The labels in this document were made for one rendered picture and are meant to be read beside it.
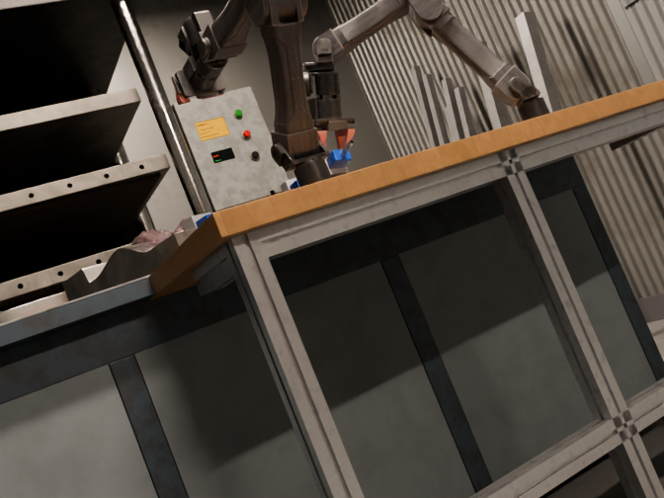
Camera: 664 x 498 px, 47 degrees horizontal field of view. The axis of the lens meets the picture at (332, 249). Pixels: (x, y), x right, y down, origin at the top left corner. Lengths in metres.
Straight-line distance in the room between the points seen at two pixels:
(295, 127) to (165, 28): 3.49
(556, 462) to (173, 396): 0.71
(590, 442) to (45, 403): 0.97
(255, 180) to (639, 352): 1.35
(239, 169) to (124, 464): 1.40
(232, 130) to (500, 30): 1.92
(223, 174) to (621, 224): 2.07
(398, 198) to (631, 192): 2.64
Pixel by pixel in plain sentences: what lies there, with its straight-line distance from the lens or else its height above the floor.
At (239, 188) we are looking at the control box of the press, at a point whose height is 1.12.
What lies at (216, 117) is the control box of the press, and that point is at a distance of 2.72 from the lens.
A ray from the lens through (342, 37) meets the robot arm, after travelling 1.81.
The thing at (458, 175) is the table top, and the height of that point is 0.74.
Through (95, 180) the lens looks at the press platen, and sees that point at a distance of 2.48.
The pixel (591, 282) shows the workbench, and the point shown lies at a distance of 2.09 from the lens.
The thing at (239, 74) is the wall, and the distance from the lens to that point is 4.88.
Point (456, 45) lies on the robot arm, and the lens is 1.81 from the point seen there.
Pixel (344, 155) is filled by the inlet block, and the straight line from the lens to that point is 1.76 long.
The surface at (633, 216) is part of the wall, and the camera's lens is 3.89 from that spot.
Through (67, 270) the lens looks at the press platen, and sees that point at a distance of 2.39.
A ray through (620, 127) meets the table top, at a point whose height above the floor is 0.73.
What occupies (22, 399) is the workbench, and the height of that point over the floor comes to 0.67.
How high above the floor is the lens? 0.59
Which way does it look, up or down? 5 degrees up
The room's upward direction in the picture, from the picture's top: 22 degrees counter-clockwise
